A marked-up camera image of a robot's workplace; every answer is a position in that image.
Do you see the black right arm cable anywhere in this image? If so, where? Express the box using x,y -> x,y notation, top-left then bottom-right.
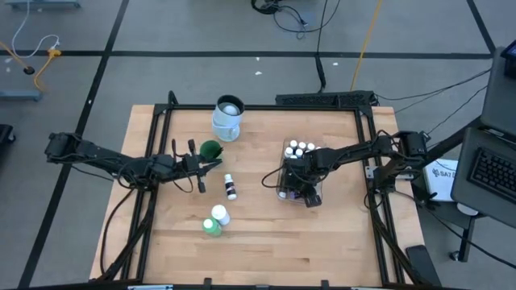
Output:
260,165 -> 288,190

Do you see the black caster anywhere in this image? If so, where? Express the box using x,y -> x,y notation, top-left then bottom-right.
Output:
0,123 -> 18,145

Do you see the yellow floor cable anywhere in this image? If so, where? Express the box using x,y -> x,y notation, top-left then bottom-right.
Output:
0,41 -> 63,92

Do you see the white mug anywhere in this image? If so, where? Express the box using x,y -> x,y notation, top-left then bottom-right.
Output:
210,94 -> 246,143

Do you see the black cable bundle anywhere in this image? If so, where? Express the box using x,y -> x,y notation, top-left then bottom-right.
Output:
250,0 -> 343,40

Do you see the black hanging cable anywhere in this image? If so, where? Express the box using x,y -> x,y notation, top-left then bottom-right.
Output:
315,0 -> 328,93

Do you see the green plastic cup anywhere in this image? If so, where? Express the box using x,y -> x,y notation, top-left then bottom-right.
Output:
199,139 -> 224,163

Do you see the black desk stand leg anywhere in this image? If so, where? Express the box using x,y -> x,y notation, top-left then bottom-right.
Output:
447,215 -> 477,263

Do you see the large white paint bottle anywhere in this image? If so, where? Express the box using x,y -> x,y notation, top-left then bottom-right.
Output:
210,204 -> 231,226

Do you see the grey table foot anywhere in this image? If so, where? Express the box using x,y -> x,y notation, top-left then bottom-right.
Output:
0,89 -> 43,102
4,0 -> 81,10

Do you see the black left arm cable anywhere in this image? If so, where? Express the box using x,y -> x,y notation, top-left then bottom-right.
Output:
171,139 -> 195,194

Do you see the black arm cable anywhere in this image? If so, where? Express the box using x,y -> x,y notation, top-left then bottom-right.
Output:
260,165 -> 288,190
171,139 -> 195,194

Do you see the black power strip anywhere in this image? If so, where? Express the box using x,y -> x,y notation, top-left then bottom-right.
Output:
275,89 -> 379,108

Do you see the large green paint bottle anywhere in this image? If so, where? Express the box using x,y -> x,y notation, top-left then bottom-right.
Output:
202,217 -> 223,238

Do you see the grey desk surface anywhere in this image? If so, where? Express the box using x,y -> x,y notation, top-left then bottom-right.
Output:
480,45 -> 516,138

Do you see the clear plastic bin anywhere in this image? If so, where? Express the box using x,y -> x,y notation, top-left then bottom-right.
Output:
276,138 -> 324,207

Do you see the white printed box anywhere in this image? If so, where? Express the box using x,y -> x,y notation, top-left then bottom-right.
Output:
422,158 -> 460,203

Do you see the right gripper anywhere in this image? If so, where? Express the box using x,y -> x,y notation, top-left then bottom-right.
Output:
283,149 -> 336,209

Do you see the yellow hanging cable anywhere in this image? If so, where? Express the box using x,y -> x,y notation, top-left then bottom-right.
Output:
349,0 -> 385,92

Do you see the black flat tablet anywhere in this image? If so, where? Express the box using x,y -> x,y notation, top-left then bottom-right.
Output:
404,243 -> 443,288

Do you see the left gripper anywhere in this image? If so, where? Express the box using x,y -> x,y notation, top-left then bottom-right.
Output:
173,139 -> 223,195

